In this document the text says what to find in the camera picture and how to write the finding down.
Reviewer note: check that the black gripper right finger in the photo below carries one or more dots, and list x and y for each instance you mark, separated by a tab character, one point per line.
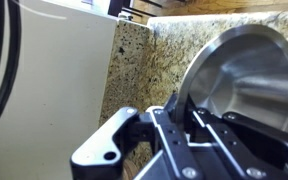
257	150

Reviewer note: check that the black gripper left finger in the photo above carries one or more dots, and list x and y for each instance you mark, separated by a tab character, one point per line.
100	146

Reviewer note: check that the steel bowl holding chickpeas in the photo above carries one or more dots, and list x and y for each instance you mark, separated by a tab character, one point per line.
244	73

